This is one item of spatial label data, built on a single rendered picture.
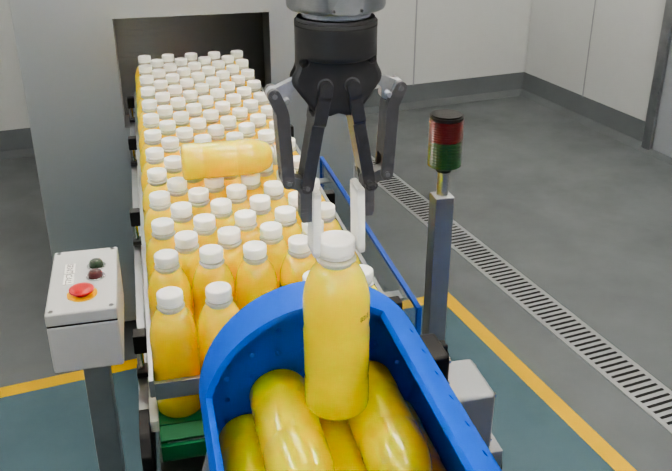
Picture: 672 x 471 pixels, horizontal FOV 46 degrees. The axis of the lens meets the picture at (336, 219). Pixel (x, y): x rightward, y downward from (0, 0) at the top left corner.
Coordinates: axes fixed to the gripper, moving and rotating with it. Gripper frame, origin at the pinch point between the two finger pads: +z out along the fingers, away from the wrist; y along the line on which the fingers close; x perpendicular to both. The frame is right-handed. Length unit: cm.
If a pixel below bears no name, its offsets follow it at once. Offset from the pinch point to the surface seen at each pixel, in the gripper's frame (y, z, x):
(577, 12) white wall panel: 274, 67, 424
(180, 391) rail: -17, 40, 30
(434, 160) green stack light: 33, 18, 59
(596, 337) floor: 141, 136, 156
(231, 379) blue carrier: -10.6, 25.0, 10.4
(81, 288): -29, 25, 38
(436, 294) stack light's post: 35, 47, 59
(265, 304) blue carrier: -6.3, 14.0, 8.6
